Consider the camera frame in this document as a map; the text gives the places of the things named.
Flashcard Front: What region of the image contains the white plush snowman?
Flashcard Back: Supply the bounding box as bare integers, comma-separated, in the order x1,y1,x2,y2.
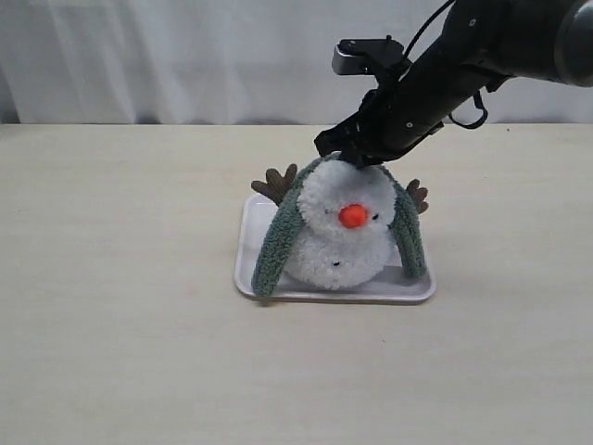
250,159,430,292

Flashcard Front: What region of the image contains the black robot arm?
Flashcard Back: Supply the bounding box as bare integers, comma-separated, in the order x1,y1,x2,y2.
314,0,592,168

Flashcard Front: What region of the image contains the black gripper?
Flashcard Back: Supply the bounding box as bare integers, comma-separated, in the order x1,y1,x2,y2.
313,50,492,171

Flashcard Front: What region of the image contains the white rectangular tray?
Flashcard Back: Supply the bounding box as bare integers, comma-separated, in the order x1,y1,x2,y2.
234,194,436,305

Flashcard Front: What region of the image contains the white backdrop curtain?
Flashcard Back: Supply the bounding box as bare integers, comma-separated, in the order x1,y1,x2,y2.
0,0,593,125

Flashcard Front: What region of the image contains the green knitted scarf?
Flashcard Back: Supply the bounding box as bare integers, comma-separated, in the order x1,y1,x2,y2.
251,155,427,298

